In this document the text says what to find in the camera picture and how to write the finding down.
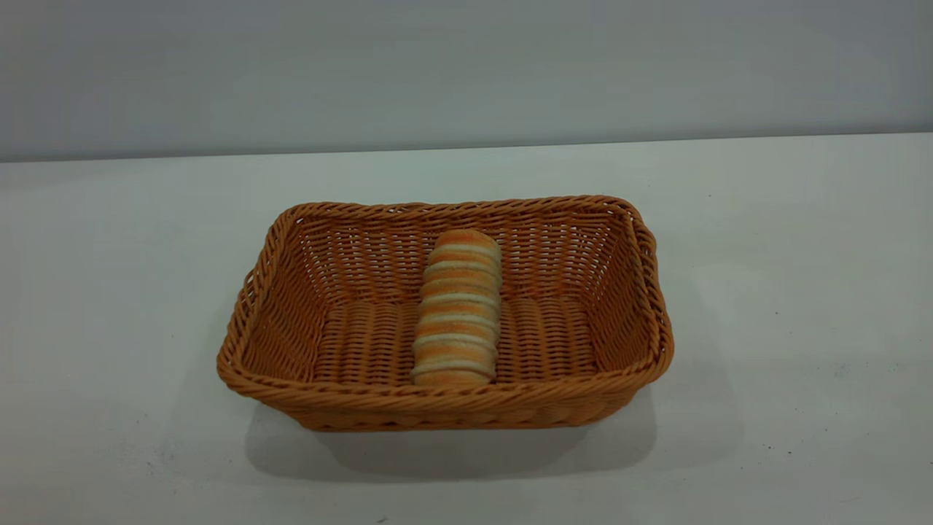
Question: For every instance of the striped orange bread roll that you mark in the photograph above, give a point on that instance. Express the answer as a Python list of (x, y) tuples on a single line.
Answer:
[(459, 313)]

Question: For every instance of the orange woven wicker basket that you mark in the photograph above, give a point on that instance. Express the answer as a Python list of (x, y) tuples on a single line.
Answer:
[(350, 343)]

